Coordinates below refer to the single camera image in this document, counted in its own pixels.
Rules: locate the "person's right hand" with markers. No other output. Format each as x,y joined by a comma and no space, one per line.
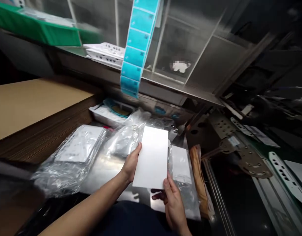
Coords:
174,206

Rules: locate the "person's left hand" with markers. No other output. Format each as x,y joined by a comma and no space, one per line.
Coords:
130,164

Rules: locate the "white rectangular card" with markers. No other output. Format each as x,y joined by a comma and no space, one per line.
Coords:
152,157

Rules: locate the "crumpled clear plastic bag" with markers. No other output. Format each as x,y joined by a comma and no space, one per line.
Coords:
127,136

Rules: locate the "brown paper packet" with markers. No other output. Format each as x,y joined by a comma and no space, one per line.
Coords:
200,179

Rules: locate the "white card in plastic sleeve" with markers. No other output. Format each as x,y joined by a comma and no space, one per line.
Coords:
181,169

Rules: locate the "person's body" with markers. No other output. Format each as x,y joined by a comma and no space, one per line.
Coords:
131,220

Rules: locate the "white plastic tray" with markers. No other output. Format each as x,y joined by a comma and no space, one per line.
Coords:
111,113

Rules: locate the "small silver metal cylinder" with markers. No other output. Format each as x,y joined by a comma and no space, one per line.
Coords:
174,131

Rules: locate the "clear bag of white cards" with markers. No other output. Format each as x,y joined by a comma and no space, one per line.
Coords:
71,159

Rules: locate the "stack of brown cardboard sheets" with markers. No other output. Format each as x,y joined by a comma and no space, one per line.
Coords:
35,115

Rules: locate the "stack of white printed boxes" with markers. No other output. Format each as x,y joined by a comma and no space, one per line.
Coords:
105,52

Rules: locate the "white perforated plastic strip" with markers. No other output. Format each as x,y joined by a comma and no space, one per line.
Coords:
287,177

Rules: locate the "strip of blue labels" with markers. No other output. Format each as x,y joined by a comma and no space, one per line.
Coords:
138,46

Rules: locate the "metal shelf with dividers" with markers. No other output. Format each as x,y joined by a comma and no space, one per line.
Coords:
155,49

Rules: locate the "green plastic bin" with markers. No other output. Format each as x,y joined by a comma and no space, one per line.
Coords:
40,27

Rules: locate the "metal perforated bracket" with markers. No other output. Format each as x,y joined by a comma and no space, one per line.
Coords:
237,150

